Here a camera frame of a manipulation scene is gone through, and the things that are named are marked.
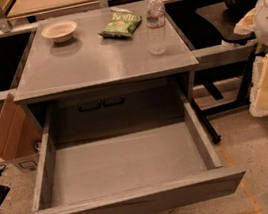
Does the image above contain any grey open top drawer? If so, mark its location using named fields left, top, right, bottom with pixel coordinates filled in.
left=29, top=84, right=245, bottom=214

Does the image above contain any green chip bag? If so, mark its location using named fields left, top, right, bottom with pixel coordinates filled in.
left=98, top=7, right=142, bottom=38

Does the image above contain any grey cabinet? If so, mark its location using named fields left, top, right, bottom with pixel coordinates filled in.
left=15, top=9, right=198, bottom=147

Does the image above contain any clear plastic water bottle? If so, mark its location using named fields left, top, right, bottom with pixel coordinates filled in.
left=145, top=0, right=166, bottom=56

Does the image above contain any brown cardboard box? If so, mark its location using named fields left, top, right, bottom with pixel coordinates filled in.
left=0, top=93, right=42, bottom=171

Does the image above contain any black side table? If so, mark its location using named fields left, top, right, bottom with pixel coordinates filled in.
left=175, top=0, right=268, bottom=147

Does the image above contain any white paper bowl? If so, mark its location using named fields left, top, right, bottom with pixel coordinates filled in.
left=41, top=20, right=78, bottom=43

